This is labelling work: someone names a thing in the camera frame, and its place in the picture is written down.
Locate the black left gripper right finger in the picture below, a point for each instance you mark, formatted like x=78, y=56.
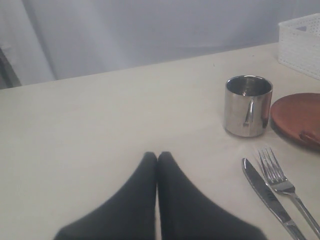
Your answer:
x=187, y=214

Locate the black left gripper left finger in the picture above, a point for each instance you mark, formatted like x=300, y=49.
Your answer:
x=128, y=215

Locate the stainless steel knife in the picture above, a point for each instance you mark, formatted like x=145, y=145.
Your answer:
x=270, y=200

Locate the stainless steel fork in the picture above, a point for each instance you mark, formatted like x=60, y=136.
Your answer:
x=278, y=181

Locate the stainless steel cup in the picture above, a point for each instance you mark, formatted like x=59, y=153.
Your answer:
x=247, y=105

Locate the brown round plate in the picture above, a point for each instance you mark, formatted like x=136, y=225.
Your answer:
x=297, y=117

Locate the white perforated plastic basket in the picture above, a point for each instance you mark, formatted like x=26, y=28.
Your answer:
x=299, y=44

